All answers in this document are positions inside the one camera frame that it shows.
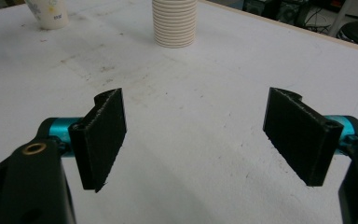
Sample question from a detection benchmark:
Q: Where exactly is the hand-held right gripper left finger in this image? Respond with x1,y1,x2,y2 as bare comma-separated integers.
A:
48,87,128,193

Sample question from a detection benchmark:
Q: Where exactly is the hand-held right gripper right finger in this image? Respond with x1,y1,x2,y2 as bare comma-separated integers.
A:
262,87,355,188

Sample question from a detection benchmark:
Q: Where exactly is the printed white paper cup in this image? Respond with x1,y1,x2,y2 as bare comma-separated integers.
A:
24,0,71,31

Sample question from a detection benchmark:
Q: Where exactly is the stack of ribbed white cups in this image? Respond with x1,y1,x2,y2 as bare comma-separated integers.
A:
151,0,199,49

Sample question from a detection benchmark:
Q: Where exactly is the white metal stand leg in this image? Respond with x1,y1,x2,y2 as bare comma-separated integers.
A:
326,0,354,37

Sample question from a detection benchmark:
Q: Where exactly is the dark electronic equipment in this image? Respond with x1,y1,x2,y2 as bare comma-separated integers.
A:
241,0,312,27

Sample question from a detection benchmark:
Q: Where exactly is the black cable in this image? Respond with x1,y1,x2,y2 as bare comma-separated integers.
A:
304,8,331,34

